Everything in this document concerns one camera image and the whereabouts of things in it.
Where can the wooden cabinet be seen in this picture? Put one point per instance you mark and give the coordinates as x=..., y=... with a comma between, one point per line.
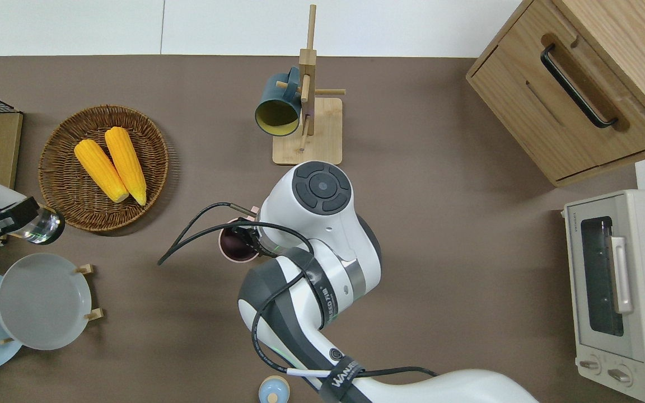
x=625, y=61

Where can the wooden plate rack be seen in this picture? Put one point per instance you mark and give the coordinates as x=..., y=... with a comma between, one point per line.
x=97, y=314

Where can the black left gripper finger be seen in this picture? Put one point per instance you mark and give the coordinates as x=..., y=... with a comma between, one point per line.
x=12, y=212

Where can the yellow corn cob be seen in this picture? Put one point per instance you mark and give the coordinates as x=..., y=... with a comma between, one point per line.
x=101, y=170
x=126, y=165

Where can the wooden mug tree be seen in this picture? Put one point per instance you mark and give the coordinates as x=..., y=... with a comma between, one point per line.
x=322, y=140

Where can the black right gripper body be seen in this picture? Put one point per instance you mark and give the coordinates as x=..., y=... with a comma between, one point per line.
x=248, y=242

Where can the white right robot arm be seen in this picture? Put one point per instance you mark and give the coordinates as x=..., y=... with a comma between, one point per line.
x=322, y=190

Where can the dark blue mug yellow inside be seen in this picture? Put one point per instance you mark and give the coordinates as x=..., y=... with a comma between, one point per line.
x=277, y=109

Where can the brown wicker basket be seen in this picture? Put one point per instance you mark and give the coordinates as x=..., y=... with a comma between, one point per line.
x=70, y=201

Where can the grey plate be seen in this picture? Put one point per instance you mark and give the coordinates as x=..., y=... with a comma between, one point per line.
x=42, y=302

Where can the brown table mat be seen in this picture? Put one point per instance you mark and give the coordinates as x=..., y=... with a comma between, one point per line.
x=412, y=224

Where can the pink mug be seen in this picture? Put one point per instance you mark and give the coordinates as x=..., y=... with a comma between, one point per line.
x=232, y=249

